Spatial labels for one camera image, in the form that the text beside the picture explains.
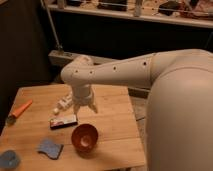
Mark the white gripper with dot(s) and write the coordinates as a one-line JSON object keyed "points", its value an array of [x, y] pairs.
{"points": [[83, 96]]}

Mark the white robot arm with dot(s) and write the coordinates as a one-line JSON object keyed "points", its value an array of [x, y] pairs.
{"points": [[179, 124]]}

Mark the red ceramic cup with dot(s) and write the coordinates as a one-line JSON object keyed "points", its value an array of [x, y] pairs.
{"points": [[84, 137]]}

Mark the black and red box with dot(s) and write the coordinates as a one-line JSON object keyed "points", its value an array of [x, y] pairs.
{"points": [[64, 121]]}

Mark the wooden table board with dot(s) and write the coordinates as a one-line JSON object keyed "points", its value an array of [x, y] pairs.
{"points": [[118, 146]]}

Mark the blue grey sponge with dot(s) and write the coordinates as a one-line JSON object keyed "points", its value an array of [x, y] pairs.
{"points": [[50, 148]]}

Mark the metal pole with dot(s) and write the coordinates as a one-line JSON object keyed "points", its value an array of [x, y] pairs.
{"points": [[59, 47]]}

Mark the blue cloth piece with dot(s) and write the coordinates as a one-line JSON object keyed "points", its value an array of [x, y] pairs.
{"points": [[9, 160]]}

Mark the cluttered wooden shelf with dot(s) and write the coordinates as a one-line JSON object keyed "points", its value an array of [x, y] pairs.
{"points": [[194, 13]]}

